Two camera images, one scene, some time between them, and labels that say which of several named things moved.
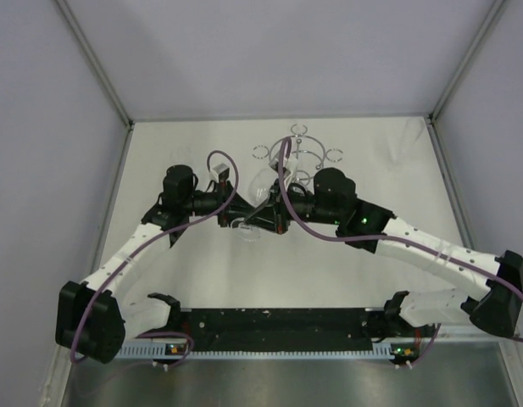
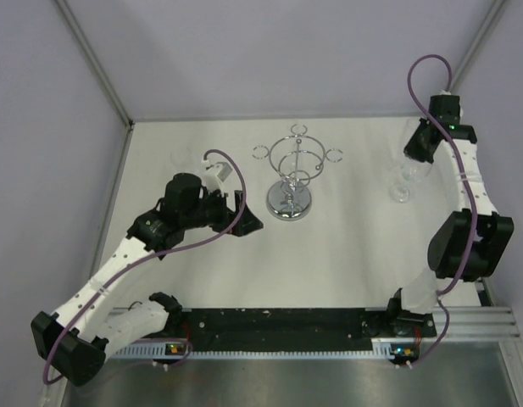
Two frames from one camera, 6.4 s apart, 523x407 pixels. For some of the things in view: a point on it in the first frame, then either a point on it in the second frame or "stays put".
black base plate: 285,326 stays put
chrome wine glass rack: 308,151 stays put
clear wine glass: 181,155 stays put
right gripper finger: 273,214 -> 424,142
